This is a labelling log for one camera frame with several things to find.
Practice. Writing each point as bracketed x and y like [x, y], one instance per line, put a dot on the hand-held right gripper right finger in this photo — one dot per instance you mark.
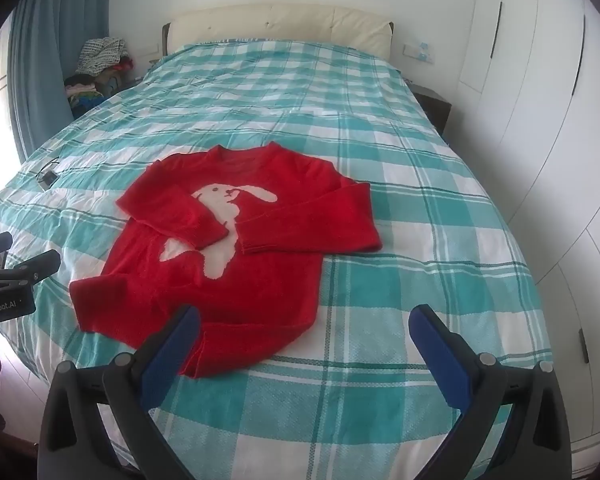
[437, 342]

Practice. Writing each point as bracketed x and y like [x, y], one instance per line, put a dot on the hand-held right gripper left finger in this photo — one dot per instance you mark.
[177, 340]

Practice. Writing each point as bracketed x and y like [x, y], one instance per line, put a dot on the red sweater with white rabbit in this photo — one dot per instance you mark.
[260, 285]

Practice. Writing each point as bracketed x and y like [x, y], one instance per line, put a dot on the pile of clothes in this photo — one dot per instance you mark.
[100, 60]

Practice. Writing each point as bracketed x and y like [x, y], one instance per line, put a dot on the teal checked blanket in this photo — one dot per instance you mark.
[380, 200]

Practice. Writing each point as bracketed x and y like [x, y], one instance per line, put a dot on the blue curtain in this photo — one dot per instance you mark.
[55, 60]

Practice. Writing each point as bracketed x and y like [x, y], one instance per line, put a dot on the dark wooden nightstand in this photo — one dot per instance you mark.
[437, 105]

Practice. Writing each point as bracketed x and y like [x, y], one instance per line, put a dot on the white wardrobe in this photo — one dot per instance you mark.
[555, 110]

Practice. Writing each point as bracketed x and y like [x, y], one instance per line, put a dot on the cream padded headboard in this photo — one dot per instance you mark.
[290, 22]

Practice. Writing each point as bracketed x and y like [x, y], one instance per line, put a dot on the wall socket with blue covers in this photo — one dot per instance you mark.
[424, 54]

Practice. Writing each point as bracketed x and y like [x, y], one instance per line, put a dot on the white wall switch plate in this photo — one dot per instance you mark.
[409, 50]

